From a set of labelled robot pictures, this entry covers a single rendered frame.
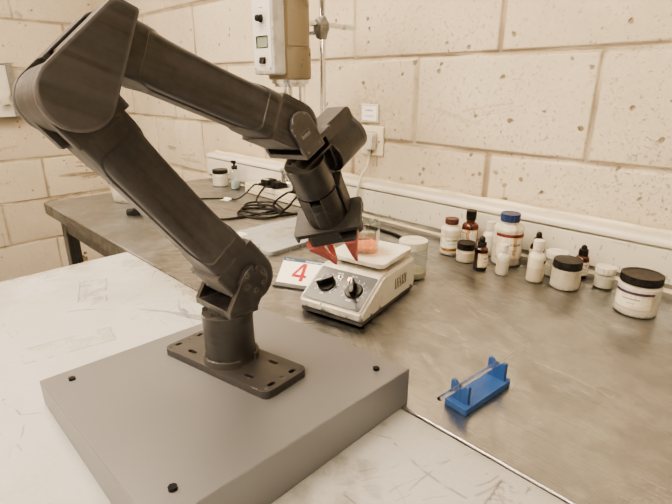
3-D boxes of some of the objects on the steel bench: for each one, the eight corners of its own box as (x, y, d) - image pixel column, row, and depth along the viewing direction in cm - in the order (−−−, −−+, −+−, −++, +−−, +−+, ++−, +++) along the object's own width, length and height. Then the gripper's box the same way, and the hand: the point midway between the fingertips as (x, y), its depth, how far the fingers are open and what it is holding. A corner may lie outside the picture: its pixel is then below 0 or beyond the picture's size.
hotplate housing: (361, 330, 78) (362, 285, 76) (298, 310, 85) (297, 268, 83) (418, 285, 96) (421, 247, 93) (362, 271, 103) (363, 236, 100)
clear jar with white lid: (420, 269, 104) (422, 234, 101) (430, 280, 98) (433, 243, 95) (393, 271, 103) (395, 236, 100) (402, 282, 97) (404, 245, 94)
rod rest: (465, 417, 58) (468, 392, 57) (443, 403, 60) (445, 379, 59) (510, 386, 64) (514, 362, 63) (488, 374, 66) (491, 352, 65)
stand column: (324, 223, 134) (321, -67, 111) (317, 221, 136) (313, -64, 112) (331, 221, 136) (330, -65, 112) (324, 219, 138) (321, -62, 114)
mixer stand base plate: (270, 256, 112) (269, 252, 111) (223, 237, 125) (223, 233, 125) (356, 229, 132) (356, 226, 131) (308, 216, 145) (308, 213, 145)
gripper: (278, 211, 66) (315, 280, 77) (349, 197, 63) (377, 271, 74) (285, 180, 71) (319, 249, 81) (351, 165, 68) (377, 239, 79)
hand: (345, 256), depth 77 cm, fingers open, 3 cm apart
